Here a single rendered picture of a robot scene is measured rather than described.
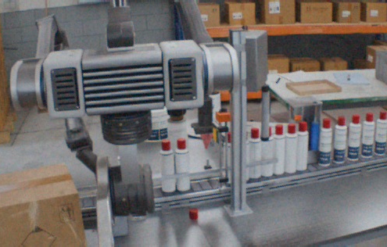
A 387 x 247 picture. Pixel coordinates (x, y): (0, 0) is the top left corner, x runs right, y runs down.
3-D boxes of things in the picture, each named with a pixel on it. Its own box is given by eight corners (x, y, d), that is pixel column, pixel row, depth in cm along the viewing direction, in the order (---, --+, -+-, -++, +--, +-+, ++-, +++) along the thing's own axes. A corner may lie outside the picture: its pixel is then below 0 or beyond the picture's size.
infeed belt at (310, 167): (379, 157, 223) (380, 149, 222) (388, 164, 216) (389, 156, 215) (8, 215, 185) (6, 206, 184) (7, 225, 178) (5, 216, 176)
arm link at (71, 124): (37, 36, 177) (63, 26, 177) (41, 39, 183) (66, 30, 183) (65, 149, 175) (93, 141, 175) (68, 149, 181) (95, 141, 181)
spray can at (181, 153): (188, 185, 199) (186, 135, 192) (191, 191, 194) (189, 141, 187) (175, 187, 198) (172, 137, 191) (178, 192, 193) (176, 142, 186)
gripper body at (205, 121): (190, 127, 200) (190, 109, 197) (215, 124, 202) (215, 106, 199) (195, 133, 194) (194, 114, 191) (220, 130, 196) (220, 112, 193)
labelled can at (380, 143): (380, 151, 221) (384, 109, 214) (386, 155, 216) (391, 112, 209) (371, 152, 219) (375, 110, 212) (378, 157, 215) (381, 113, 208)
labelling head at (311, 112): (308, 151, 225) (310, 95, 216) (321, 161, 213) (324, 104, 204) (281, 155, 222) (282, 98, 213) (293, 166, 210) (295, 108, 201)
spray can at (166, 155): (173, 186, 198) (170, 137, 191) (177, 191, 194) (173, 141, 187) (160, 187, 197) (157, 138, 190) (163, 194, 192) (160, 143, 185)
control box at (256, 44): (267, 80, 186) (266, 30, 180) (257, 92, 171) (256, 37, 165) (241, 78, 190) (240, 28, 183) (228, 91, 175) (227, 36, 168)
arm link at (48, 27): (31, 15, 175) (56, 6, 176) (43, 45, 184) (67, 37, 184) (22, 77, 141) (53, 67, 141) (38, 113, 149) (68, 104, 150)
